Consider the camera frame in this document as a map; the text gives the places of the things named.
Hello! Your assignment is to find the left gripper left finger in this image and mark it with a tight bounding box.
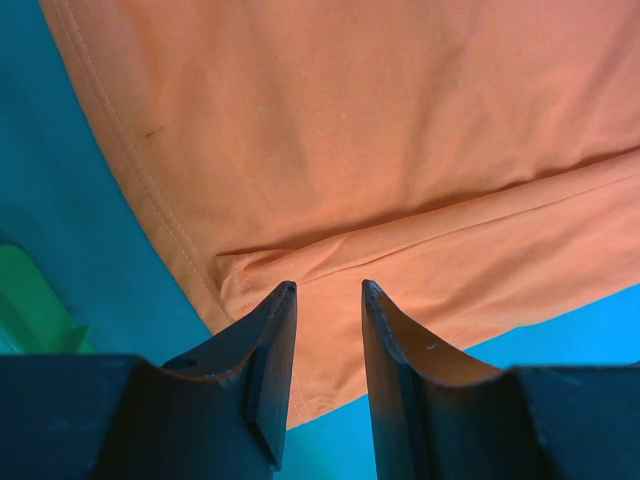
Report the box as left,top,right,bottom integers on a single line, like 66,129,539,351
94,281,297,479

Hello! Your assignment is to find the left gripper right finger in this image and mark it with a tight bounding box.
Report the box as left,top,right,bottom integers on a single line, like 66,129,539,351
361,280,555,479

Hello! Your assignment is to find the orange t shirt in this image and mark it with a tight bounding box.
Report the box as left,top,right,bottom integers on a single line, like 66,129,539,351
41,1,639,427

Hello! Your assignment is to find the green plastic tray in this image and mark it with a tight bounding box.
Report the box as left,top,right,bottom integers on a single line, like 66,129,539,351
1,245,94,355

